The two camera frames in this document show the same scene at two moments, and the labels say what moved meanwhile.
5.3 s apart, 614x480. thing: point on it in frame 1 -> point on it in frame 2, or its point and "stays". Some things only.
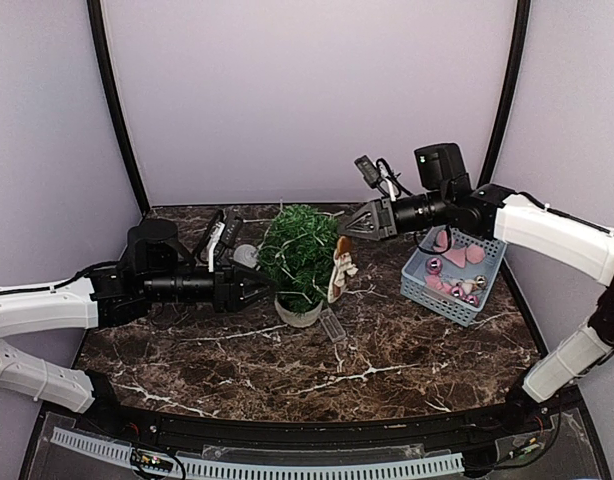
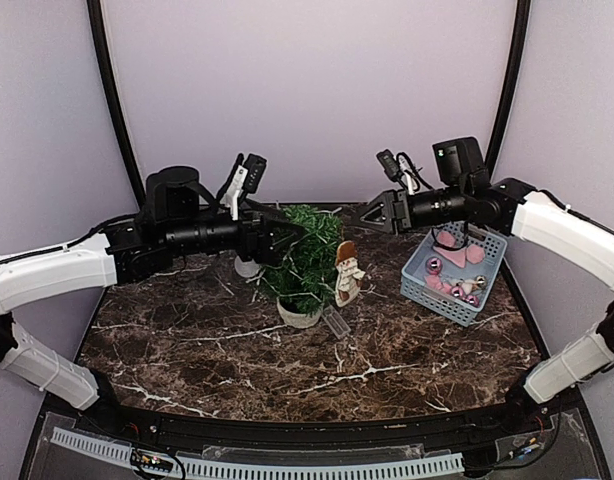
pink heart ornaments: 473,253 stays
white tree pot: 299,320 stays
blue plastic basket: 452,271 stays
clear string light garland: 302,251 -> 332,315
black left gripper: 241,274 -> 261,249
